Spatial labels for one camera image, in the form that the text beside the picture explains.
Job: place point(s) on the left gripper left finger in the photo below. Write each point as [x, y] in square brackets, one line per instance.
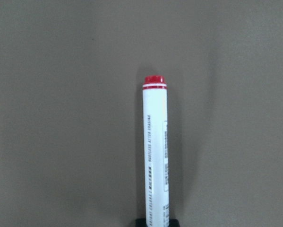
[140, 222]

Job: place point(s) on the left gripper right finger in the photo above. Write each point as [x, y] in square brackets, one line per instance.
[174, 223]

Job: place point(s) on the red capped white marker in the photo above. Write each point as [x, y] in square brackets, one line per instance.
[155, 124]

